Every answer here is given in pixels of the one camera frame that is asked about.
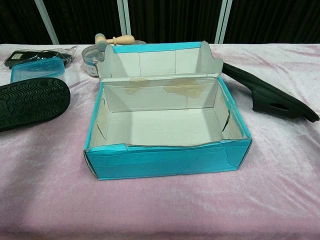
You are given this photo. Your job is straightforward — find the teal cardboard shoe box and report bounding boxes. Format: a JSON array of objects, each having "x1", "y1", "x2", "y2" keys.
[{"x1": 83, "y1": 41, "x2": 252, "y2": 181}]

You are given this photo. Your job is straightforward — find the black rubber slipper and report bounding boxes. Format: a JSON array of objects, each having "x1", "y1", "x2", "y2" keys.
[
  {"x1": 0, "y1": 76, "x2": 71, "y2": 133},
  {"x1": 221, "y1": 61, "x2": 320, "y2": 123}
]

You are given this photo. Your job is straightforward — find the wooden toy hammer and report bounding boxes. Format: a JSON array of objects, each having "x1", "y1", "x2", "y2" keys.
[{"x1": 94, "y1": 33, "x2": 136, "y2": 53}]

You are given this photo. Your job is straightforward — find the clear jar of colourful clips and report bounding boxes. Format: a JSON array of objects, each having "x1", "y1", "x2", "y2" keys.
[{"x1": 81, "y1": 44, "x2": 107, "y2": 77}]

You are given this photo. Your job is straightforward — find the black pleated curtain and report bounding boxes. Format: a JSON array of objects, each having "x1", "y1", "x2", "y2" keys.
[{"x1": 0, "y1": 0, "x2": 320, "y2": 46}]

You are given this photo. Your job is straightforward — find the pink velvet tablecloth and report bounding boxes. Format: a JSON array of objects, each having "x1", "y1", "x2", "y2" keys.
[{"x1": 0, "y1": 42, "x2": 320, "y2": 240}]

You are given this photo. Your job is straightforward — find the clear container with blue lid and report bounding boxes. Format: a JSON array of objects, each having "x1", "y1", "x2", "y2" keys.
[{"x1": 10, "y1": 56, "x2": 66, "y2": 85}]

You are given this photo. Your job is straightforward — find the bagged black gloves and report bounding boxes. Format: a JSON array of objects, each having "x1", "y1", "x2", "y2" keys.
[{"x1": 4, "y1": 45, "x2": 78, "y2": 70}]

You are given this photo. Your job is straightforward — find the white metal frame post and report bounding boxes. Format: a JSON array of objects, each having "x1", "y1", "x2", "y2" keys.
[
  {"x1": 122, "y1": 0, "x2": 133, "y2": 42},
  {"x1": 116, "y1": 0, "x2": 127, "y2": 38},
  {"x1": 33, "y1": 0, "x2": 60, "y2": 45},
  {"x1": 219, "y1": 0, "x2": 236, "y2": 45},
  {"x1": 214, "y1": 0, "x2": 229, "y2": 45}
]

